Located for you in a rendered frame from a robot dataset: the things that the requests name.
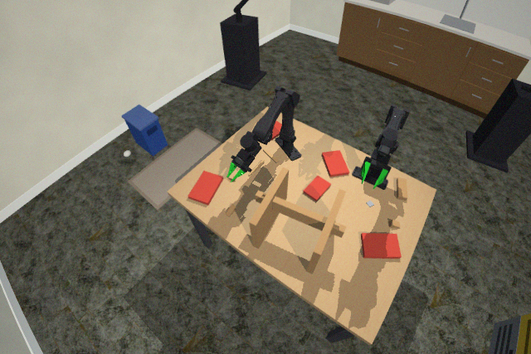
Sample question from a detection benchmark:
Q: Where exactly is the tan wooden board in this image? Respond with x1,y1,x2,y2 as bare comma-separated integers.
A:
249,168,289,249
306,189,346,274

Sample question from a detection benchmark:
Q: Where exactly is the tan wooden rail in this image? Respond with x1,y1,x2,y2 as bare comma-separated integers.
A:
256,191,346,238

